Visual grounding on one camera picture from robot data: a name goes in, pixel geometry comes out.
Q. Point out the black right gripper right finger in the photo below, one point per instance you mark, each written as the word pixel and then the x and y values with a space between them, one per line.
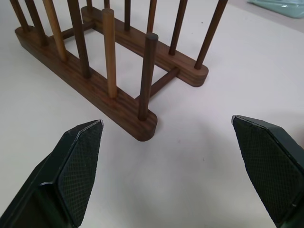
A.
pixel 268 164

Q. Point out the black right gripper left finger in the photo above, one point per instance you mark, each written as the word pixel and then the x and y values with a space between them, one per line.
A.
pixel 71 171

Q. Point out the wooden dowel dish rack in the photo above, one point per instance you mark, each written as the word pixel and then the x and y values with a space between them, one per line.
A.
pixel 99 90

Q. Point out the light green object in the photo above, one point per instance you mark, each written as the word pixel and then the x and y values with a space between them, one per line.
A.
pixel 282 7

